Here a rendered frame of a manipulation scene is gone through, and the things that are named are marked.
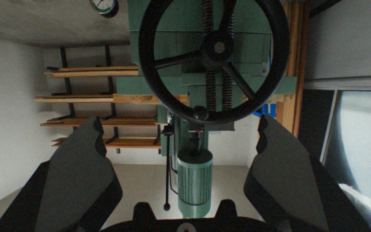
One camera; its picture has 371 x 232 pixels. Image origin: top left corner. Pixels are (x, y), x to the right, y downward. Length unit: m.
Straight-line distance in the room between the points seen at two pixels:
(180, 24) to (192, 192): 0.67
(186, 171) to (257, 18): 0.63
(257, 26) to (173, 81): 0.31
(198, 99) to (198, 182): 0.42
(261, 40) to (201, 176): 0.57
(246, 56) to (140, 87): 0.35
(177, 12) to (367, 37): 1.57
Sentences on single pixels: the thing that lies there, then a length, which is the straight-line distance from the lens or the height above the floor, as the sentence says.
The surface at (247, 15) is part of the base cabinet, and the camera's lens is 0.54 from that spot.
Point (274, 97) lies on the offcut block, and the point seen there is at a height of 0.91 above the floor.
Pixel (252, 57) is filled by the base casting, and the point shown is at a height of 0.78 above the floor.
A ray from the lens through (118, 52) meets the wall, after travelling 3.39.
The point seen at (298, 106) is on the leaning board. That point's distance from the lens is 2.00.
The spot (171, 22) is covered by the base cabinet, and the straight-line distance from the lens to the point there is 0.49.
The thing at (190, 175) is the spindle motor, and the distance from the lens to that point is 0.66.
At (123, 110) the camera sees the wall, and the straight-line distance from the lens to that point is 3.35.
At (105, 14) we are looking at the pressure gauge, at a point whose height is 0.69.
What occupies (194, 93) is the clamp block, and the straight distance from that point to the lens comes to 0.36.
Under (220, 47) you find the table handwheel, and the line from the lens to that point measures 0.27.
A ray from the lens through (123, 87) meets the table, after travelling 0.48.
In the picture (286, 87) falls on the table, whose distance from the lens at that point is 0.57.
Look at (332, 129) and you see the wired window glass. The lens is 1.99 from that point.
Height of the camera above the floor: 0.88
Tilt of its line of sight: 12 degrees up
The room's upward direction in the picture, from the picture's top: 180 degrees clockwise
